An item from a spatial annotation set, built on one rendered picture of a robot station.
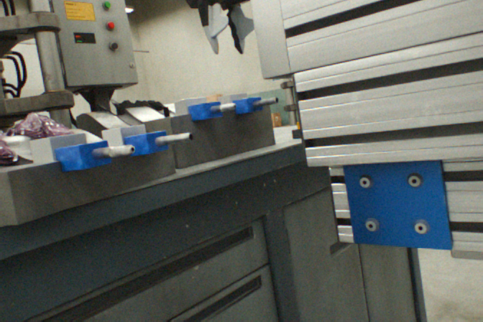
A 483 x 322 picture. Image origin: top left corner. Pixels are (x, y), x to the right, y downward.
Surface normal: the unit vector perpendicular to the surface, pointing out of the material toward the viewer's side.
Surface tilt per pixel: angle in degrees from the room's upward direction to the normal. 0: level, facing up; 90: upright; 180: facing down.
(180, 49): 90
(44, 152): 90
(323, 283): 90
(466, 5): 90
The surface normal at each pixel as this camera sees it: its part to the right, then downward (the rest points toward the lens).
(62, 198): 0.88, -0.11
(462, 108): -0.59, 0.14
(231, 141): 0.70, -0.07
